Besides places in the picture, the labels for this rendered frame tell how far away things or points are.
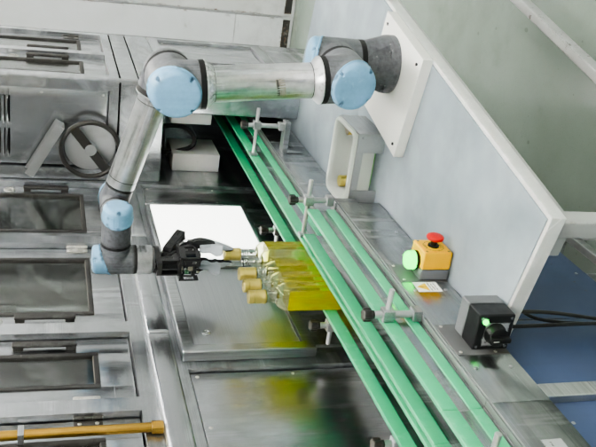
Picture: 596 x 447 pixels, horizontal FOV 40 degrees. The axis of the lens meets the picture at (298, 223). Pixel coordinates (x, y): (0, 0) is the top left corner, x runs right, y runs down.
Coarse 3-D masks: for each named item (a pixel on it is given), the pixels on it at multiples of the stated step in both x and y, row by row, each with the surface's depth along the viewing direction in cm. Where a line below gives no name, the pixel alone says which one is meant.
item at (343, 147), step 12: (336, 120) 236; (336, 132) 238; (336, 144) 240; (348, 144) 240; (336, 156) 241; (348, 156) 242; (336, 168) 243; (348, 168) 243; (336, 180) 244; (348, 180) 227; (336, 192) 238; (348, 192) 229
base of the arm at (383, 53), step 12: (384, 36) 212; (372, 48) 209; (384, 48) 209; (396, 48) 209; (372, 60) 208; (384, 60) 208; (396, 60) 209; (384, 72) 209; (396, 72) 209; (384, 84) 212
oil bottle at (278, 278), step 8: (280, 272) 209; (288, 272) 210; (296, 272) 210; (304, 272) 211; (312, 272) 211; (272, 280) 207; (280, 280) 206; (288, 280) 206; (296, 280) 207; (304, 280) 207; (312, 280) 208; (320, 280) 208; (272, 288) 206
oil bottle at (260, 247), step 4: (260, 244) 223; (264, 244) 223; (268, 244) 223; (272, 244) 224; (276, 244) 224; (280, 244) 224; (284, 244) 225; (288, 244) 225; (292, 244) 226; (296, 244) 226; (300, 244) 226; (256, 248) 222; (260, 248) 221; (264, 248) 221; (268, 248) 221; (272, 248) 221; (276, 248) 222; (280, 248) 222; (284, 248) 222; (288, 248) 223; (292, 248) 223; (296, 248) 223; (300, 248) 224; (304, 248) 224; (256, 252) 222; (260, 252) 221; (256, 256) 222
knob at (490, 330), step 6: (492, 324) 160; (498, 324) 160; (486, 330) 160; (492, 330) 159; (498, 330) 159; (504, 330) 159; (486, 336) 160; (492, 336) 159; (498, 336) 159; (504, 336) 159; (492, 342) 158; (498, 342) 158; (504, 342) 159; (510, 342) 159
